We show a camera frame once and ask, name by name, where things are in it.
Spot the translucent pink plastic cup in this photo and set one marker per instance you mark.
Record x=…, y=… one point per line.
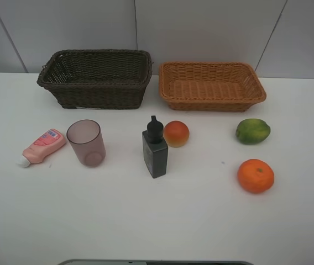
x=85, y=137

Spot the orange tangerine fruit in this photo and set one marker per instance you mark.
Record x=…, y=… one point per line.
x=255, y=176

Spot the green lime fruit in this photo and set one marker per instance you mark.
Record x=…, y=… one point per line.
x=252, y=131

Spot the dark green dropper bottle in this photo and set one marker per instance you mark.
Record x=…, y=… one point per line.
x=155, y=148

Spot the dark brown wicker basket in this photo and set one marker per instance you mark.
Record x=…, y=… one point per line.
x=97, y=79

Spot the red yellow peach fruit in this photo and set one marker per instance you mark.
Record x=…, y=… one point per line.
x=176, y=134

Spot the orange wicker basket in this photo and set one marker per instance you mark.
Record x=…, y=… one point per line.
x=210, y=86

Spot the pink lotion bottle white cap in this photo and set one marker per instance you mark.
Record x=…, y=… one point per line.
x=45, y=145

